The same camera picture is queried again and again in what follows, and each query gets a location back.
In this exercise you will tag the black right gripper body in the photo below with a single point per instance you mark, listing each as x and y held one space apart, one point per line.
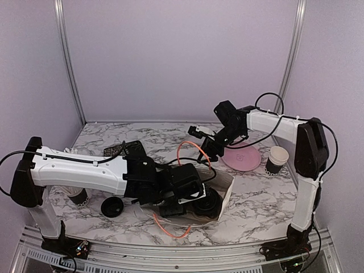
210 145

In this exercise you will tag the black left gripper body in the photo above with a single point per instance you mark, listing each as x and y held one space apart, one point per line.
171 212

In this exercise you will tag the white printed paper bag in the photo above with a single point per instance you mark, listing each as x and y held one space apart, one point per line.
180 226

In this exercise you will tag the stack of paper cups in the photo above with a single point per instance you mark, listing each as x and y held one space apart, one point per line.
277 158

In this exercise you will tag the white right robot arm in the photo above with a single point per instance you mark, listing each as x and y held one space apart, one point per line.
310 158

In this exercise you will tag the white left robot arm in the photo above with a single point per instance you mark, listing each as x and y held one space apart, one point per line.
129 173

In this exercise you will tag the pink round plate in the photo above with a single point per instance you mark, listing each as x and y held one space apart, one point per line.
243 159

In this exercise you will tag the stack of black lids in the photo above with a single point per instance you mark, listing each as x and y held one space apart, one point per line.
112 207

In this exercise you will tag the black floral square plate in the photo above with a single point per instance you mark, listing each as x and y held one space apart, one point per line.
133 148

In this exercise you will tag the black cup holding straws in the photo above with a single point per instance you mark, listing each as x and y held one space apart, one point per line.
80 199

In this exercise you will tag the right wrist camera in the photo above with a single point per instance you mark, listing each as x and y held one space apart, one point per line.
201 131

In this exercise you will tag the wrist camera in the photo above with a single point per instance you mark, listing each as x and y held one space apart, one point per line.
194 197
201 131

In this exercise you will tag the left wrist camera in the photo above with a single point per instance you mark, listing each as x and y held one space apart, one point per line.
194 197

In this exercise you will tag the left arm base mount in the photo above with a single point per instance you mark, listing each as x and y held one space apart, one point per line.
72 247

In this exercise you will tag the right aluminium frame post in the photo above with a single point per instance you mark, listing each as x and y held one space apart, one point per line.
294 47

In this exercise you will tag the aluminium frame post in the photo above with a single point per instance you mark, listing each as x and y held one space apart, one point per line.
294 47
61 25

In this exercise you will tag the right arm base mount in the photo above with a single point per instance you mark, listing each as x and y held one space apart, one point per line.
296 242

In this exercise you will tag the front aluminium rail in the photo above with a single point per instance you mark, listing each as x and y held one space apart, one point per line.
121 257

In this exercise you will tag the left aluminium frame post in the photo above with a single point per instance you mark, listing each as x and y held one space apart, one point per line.
61 25

